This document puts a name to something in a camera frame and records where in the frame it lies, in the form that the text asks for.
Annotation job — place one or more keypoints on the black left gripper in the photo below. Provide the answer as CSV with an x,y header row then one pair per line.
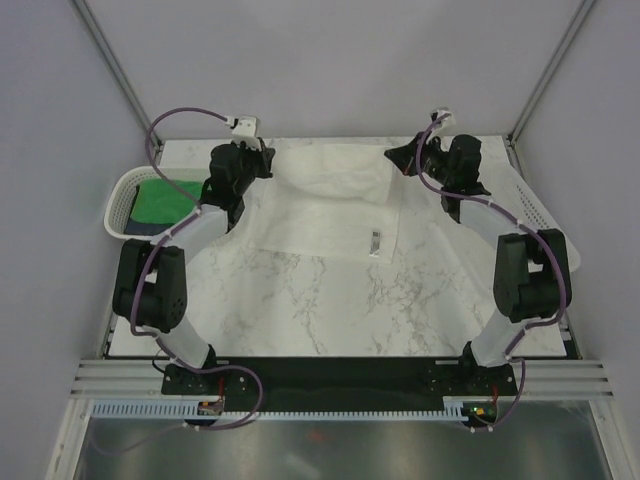
x,y
264,161

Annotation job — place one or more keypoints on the white perforated basket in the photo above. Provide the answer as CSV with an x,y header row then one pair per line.
x,y
522,201
121,200

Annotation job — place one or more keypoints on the white perforated basket right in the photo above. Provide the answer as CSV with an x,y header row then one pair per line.
x,y
522,201

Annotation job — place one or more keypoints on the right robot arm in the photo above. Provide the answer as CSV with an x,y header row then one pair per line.
x,y
530,268

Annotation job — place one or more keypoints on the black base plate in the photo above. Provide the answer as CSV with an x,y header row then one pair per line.
x,y
341,381

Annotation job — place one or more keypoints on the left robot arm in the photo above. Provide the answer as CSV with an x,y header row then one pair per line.
x,y
151,285

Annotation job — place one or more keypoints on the white fluffy towel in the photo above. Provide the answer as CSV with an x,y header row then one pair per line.
x,y
331,200

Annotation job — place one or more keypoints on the aluminium frame post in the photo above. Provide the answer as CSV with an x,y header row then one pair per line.
x,y
570,34
107,54

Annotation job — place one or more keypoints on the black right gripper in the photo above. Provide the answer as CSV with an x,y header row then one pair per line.
x,y
406,157

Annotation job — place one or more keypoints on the right aluminium frame post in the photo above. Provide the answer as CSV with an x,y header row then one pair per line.
x,y
570,34

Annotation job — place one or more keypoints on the green towel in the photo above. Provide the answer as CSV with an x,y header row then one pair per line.
x,y
156,202

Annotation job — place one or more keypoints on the dark blue towel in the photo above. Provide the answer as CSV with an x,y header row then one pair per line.
x,y
138,228

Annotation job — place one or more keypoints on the left aluminium frame post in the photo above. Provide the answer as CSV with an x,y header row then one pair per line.
x,y
107,54

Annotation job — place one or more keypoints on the white slotted cable duct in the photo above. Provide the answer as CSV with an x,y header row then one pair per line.
x,y
193,410

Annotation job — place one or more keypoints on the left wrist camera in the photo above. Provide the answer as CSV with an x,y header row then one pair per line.
x,y
244,131

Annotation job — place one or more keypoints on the aluminium front rail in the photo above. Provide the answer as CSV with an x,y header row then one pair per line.
x,y
545,380

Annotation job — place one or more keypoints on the white perforated basket left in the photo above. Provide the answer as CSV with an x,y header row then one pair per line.
x,y
121,200

